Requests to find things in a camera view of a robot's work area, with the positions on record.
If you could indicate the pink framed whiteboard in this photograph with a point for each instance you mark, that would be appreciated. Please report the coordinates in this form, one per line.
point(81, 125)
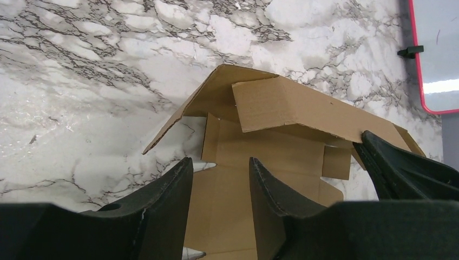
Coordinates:
point(435, 28)

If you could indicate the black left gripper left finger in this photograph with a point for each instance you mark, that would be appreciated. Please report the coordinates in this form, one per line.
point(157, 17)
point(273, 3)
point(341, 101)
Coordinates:
point(149, 223)

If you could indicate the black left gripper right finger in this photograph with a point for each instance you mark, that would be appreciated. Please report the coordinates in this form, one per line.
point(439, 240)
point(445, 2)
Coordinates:
point(288, 225)

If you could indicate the black whiteboard clip lower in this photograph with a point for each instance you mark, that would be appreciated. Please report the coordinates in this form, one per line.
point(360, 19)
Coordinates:
point(410, 52)

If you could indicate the brown cardboard box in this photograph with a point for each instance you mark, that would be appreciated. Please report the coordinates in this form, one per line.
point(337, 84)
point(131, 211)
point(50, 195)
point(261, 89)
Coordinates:
point(299, 134)

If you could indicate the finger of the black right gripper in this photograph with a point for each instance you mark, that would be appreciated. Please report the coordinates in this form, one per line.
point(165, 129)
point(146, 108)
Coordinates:
point(398, 174)

